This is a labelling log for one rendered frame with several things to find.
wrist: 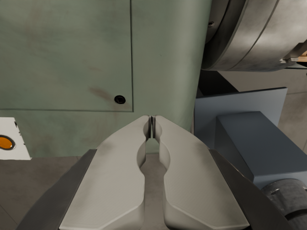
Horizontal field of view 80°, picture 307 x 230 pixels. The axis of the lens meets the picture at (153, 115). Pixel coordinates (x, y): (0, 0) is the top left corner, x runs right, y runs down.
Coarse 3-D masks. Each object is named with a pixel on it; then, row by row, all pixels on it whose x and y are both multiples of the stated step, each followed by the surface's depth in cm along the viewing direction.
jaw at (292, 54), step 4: (300, 44) 26; (304, 44) 26; (296, 48) 27; (300, 48) 27; (304, 48) 27; (292, 52) 27; (296, 52) 27; (300, 52) 27; (288, 56) 28; (292, 56) 28; (296, 56) 28
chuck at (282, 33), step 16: (288, 0) 20; (304, 0) 20; (272, 16) 22; (288, 16) 22; (304, 16) 22; (272, 32) 23; (288, 32) 23; (304, 32) 23; (256, 48) 26; (272, 48) 26; (288, 48) 26; (240, 64) 30; (256, 64) 30; (272, 64) 30; (288, 64) 29
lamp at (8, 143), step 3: (0, 138) 26; (3, 138) 26; (0, 141) 26; (3, 141) 26; (6, 141) 26; (9, 141) 26; (0, 144) 26; (3, 144) 26; (6, 144) 26; (9, 144) 26; (3, 147) 27; (6, 147) 27; (9, 147) 27
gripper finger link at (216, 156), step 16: (224, 160) 9; (224, 176) 8; (240, 176) 8; (240, 192) 7; (256, 192) 7; (256, 208) 7; (272, 208) 7; (256, 224) 6; (272, 224) 6; (288, 224) 6
